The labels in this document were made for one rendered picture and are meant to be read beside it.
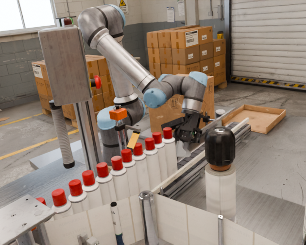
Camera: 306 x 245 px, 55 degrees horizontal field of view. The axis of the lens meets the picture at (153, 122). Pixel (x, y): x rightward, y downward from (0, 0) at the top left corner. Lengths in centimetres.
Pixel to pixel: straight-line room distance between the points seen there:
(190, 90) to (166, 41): 369
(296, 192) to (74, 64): 88
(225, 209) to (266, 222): 14
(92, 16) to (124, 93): 35
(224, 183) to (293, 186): 45
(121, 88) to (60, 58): 58
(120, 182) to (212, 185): 28
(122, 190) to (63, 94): 35
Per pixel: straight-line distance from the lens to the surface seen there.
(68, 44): 77
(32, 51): 642
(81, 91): 79
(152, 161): 101
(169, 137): 107
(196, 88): 113
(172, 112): 151
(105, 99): 456
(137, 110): 135
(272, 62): 551
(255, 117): 185
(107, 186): 90
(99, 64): 445
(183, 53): 459
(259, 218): 98
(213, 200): 87
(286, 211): 103
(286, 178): 128
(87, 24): 117
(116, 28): 127
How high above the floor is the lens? 150
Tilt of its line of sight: 21 degrees down
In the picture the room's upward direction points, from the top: 6 degrees counter-clockwise
